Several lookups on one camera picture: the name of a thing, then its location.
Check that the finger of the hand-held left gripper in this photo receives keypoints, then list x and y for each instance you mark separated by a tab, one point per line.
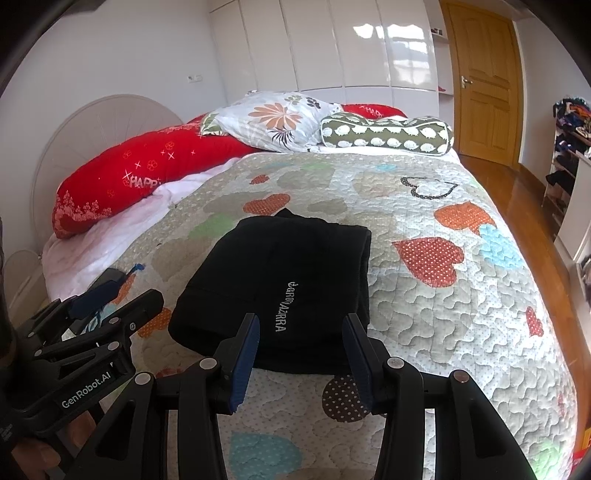
134	311
94	297

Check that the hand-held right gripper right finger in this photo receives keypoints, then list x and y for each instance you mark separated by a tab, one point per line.
359	360

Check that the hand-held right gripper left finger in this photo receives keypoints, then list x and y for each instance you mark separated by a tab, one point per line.
244	355

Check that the black pants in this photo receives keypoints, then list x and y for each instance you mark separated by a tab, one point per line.
277	267

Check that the person's left hand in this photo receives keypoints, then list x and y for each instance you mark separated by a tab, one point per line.
41	457

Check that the heart-patterned quilted bedspread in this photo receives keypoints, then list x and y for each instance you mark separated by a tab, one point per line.
438	286

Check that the white rounded headboard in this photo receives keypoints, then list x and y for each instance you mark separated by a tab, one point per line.
106	124

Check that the green sheep-print bolster pillow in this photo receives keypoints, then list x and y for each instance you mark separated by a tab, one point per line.
383	134

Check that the white floral pillow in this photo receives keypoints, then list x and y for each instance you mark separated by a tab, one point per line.
277	117

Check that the wooden door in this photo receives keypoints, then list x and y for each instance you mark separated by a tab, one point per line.
485	92

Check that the white glossy wardrobe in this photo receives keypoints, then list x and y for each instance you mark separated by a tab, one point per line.
332	41

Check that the wall socket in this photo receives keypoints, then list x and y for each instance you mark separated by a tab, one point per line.
195	78

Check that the white corner wall shelf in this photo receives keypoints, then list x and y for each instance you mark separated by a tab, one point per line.
443	64

